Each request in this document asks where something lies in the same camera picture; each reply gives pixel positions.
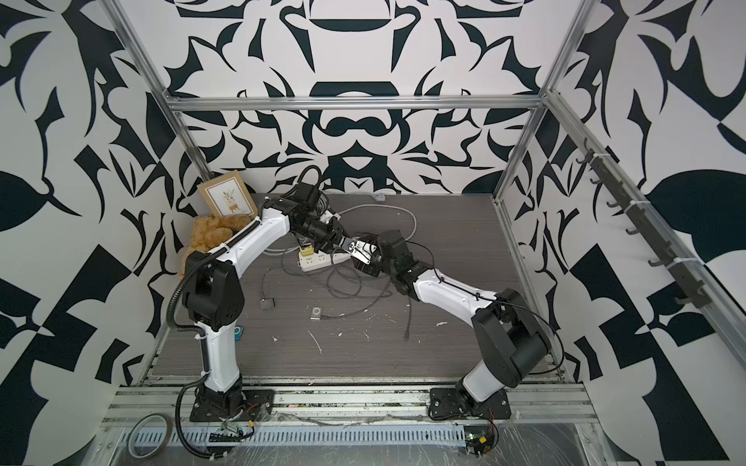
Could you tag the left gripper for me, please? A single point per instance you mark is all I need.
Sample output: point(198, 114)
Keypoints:
point(335, 238)

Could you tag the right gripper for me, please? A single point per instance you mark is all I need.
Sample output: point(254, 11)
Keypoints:
point(364, 267)

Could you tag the dark usb cable green charger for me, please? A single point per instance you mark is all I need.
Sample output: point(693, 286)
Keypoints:
point(408, 314)

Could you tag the dark usb cable pink charger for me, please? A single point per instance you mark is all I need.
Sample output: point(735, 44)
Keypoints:
point(278, 278)

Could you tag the black mp3 player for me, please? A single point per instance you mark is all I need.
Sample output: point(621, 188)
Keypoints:
point(267, 304)

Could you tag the dark usb cable yellow charger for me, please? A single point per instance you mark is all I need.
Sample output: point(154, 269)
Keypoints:
point(343, 283)

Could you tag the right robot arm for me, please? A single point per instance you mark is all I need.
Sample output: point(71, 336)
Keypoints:
point(512, 338)

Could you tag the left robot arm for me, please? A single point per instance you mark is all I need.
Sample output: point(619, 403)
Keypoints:
point(209, 298)

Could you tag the white power strip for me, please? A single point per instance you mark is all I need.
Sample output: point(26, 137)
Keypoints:
point(320, 260)

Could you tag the framed plant picture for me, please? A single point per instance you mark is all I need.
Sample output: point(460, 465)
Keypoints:
point(227, 196)

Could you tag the tan teddy bear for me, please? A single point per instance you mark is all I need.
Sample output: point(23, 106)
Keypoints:
point(210, 231)

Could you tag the tape roll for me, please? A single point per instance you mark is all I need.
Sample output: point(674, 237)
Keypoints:
point(149, 437)

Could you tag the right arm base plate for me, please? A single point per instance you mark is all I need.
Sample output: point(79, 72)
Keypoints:
point(446, 404)

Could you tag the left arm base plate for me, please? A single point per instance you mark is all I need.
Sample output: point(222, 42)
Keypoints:
point(238, 405)

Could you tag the black wall hook rack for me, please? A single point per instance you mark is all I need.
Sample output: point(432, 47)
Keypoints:
point(650, 226)

